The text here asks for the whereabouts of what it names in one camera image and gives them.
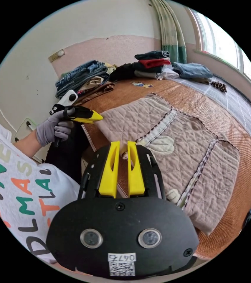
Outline pile of clothes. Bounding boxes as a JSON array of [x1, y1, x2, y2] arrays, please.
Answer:
[[55, 50, 214, 105]]

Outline person's left forearm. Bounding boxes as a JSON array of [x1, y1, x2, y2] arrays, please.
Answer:
[[12, 132, 42, 158]]

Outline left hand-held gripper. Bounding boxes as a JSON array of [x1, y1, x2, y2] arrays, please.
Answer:
[[49, 104, 104, 148]]

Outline wall socket plate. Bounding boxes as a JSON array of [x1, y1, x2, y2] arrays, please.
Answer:
[[48, 49, 66, 62]]

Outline person's left hand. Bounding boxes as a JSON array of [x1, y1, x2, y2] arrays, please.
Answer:
[[35, 108, 76, 147]]

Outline patterned quilted pillowcase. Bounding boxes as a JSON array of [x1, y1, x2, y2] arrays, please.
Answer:
[[96, 93, 241, 236]]

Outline striped green curtain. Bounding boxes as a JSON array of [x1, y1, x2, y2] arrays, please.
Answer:
[[149, 0, 187, 65]]

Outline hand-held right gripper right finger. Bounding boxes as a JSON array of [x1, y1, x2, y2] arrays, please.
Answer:
[[127, 141, 146, 198]]

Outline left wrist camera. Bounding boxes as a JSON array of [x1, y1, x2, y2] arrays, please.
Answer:
[[58, 89, 78, 108]]

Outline bed with woven mat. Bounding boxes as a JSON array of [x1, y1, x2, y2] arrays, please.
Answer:
[[81, 74, 251, 261]]

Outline brown pine cone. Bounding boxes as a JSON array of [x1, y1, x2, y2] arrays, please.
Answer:
[[210, 80, 228, 93]]

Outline person's body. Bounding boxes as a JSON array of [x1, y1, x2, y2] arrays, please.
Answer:
[[0, 106, 90, 266]]

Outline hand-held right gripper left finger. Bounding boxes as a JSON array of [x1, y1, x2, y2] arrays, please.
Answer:
[[98, 141, 120, 198]]

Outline window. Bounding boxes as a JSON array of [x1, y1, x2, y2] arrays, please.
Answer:
[[187, 8, 251, 99]]

